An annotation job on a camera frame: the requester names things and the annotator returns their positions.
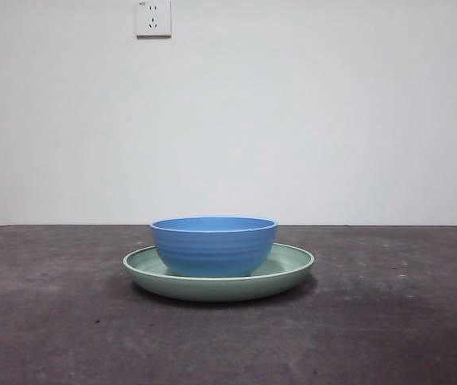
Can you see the blue ribbed bowl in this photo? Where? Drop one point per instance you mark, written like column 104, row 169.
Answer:
column 212, row 252

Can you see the green round plate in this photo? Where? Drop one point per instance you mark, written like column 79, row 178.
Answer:
column 212, row 288

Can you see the white wall socket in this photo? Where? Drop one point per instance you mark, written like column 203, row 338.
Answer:
column 153, row 20

